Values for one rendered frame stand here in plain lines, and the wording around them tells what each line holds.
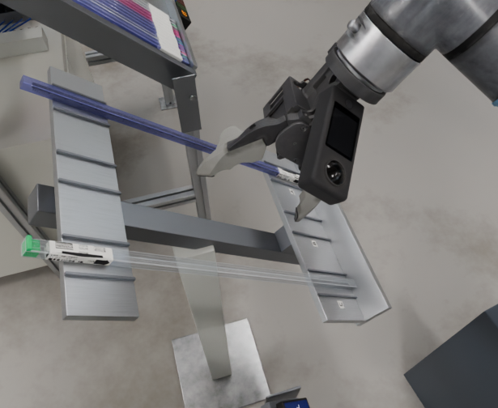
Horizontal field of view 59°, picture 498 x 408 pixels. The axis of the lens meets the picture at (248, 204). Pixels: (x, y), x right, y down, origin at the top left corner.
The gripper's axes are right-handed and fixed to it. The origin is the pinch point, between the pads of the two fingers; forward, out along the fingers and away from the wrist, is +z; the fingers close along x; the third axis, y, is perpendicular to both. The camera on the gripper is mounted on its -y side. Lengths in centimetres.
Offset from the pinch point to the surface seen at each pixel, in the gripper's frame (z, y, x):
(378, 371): 52, 19, -86
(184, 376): 85, 20, -37
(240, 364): 75, 22, -51
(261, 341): 71, 30, -56
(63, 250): 4.1, -12.4, 18.3
